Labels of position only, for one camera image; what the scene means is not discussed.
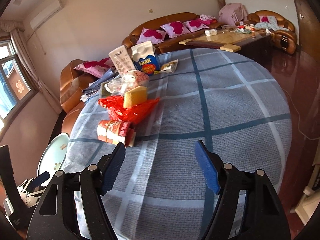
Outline red paper cup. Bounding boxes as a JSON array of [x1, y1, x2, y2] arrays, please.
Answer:
[[97, 120, 136, 147]]

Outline red plastic bag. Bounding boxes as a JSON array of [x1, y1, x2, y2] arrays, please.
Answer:
[[98, 95, 160, 125]]

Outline yellow sponge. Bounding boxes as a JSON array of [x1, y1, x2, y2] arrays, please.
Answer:
[[123, 86, 148, 108]]

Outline clear printed plastic bag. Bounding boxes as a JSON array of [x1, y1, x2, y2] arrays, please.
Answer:
[[103, 70, 149, 95]]

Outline light green enamel basin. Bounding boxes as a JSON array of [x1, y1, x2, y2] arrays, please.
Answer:
[[37, 133, 69, 176]]

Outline blue plaid tablecloth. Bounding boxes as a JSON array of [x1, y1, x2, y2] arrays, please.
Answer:
[[61, 48, 293, 240]]

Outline brown leather chaise sofa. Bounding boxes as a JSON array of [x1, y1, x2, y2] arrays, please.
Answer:
[[60, 59, 97, 135]]

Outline folded blue clothes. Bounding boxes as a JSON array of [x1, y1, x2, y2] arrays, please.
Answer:
[[80, 69, 119, 102]]

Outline pink floral pillow on chaise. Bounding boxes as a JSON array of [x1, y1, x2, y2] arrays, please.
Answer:
[[73, 57, 115, 78]]

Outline white tall carton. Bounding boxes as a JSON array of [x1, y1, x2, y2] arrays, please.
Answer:
[[108, 45, 136, 76]]

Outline blue Look milk carton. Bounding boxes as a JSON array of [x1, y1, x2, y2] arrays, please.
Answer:
[[131, 41, 161, 76]]

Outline small snack wrapper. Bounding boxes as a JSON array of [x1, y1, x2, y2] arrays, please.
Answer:
[[160, 60, 178, 73]]

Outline wooden coffee table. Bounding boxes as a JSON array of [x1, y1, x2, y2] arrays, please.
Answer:
[[179, 30, 272, 64]]

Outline brown leather armchair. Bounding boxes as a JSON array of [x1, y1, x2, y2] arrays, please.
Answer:
[[247, 10, 297, 55]]

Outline pink floral pillow left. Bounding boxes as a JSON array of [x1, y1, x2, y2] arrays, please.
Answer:
[[136, 28, 167, 44]]

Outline white tissue box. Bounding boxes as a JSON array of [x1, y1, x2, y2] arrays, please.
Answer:
[[204, 29, 217, 36]]

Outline brown leather long sofa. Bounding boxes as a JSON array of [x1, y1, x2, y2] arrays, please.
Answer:
[[122, 12, 224, 54]]

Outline white air conditioner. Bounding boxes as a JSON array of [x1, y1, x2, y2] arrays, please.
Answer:
[[30, 0, 63, 30]]

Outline pink floral pillow middle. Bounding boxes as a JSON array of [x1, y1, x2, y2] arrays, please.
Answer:
[[160, 21, 190, 38]]

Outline pink floral pillow right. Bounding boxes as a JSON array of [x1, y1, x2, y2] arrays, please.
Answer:
[[183, 20, 209, 33]]

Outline pink blanket on chair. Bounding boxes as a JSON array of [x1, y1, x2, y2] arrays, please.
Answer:
[[218, 3, 248, 25]]

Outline window with frame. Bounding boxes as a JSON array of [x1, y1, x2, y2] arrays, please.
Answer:
[[0, 36, 35, 131]]

